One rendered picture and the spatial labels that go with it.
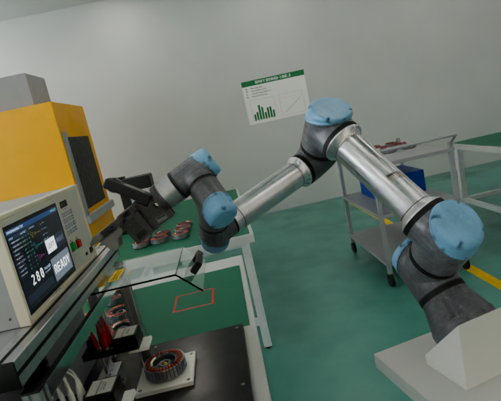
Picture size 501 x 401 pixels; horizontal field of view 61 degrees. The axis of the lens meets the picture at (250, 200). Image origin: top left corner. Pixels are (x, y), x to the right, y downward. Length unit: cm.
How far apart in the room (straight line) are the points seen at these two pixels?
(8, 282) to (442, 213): 85
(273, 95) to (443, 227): 538
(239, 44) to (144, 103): 154
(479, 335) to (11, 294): 92
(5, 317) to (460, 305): 91
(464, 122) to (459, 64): 84
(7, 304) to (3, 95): 422
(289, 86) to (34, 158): 345
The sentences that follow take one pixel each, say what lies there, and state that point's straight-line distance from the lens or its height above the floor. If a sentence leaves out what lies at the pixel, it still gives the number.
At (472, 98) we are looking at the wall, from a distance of 722.
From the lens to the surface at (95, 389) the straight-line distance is 102.
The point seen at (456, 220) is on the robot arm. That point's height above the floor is 109.
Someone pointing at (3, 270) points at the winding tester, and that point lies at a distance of 88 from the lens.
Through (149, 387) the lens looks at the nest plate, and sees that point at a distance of 123.
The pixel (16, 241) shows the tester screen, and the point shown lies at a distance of 90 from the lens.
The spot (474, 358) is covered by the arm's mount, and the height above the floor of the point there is 81.
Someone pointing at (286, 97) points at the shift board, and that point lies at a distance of 625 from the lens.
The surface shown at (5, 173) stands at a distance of 479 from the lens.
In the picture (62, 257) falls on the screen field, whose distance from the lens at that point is 107.
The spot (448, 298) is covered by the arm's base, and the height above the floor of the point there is 91.
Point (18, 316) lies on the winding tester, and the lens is 90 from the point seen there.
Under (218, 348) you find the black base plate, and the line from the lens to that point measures 132.
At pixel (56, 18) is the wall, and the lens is 665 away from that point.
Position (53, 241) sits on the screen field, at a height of 122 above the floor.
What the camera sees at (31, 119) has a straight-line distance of 465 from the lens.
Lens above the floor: 139
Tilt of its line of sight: 11 degrees down
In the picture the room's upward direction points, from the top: 12 degrees counter-clockwise
